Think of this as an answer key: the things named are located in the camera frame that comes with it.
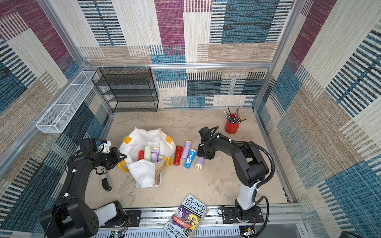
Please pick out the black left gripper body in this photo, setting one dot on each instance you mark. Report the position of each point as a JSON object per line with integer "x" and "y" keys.
{"x": 112, "y": 158}

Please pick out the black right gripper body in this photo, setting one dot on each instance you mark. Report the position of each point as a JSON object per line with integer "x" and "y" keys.
{"x": 202, "y": 149}

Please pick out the purple flashlight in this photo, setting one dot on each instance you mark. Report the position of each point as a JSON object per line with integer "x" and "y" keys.
{"x": 160, "y": 158}
{"x": 200, "y": 163}
{"x": 186, "y": 149}

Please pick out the red flashlight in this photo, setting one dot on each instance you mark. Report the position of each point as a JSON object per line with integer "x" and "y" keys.
{"x": 141, "y": 155}
{"x": 179, "y": 150}

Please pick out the green flashlight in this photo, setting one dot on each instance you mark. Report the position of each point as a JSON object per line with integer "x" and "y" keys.
{"x": 147, "y": 155}

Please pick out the white tote bag yellow handles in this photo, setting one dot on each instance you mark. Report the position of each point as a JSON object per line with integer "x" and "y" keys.
{"x": 145, "y": 173}

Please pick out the purple flashlight lone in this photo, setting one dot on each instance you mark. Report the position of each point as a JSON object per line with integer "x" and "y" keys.
{"x": 154, "y": 154}

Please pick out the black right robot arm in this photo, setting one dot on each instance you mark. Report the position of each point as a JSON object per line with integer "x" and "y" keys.
{"x": 254, "y": 167}

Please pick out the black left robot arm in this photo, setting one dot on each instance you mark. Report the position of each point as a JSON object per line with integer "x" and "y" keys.
{"x": 70, "y": 216}

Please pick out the blue flashlight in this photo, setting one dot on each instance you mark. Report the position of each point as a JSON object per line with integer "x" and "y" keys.
{"x": 190, "y": 158}

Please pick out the red pencil cup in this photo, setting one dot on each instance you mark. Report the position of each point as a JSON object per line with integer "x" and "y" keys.
{"x": 231, "y": 127}

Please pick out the treehouse paperback book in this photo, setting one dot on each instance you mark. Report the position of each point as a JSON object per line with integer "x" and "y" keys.
{"x": 186, "y": 218}

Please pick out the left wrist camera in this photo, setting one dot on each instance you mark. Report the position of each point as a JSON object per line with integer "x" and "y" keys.
{"x": 105, "y": 146}

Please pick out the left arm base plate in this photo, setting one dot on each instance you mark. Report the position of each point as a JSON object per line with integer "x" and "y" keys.
{"x": 132, "y": 218}

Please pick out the white wire mesh basket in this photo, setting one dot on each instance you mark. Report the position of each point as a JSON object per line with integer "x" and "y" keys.
{"x": 56, "y": 119}

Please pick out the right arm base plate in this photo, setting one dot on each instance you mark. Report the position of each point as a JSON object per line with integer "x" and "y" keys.
{"x": 232, "y": 215}

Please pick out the black wire mesh shelf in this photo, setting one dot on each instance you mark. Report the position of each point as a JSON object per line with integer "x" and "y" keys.
{"x": 127, "y": 89}

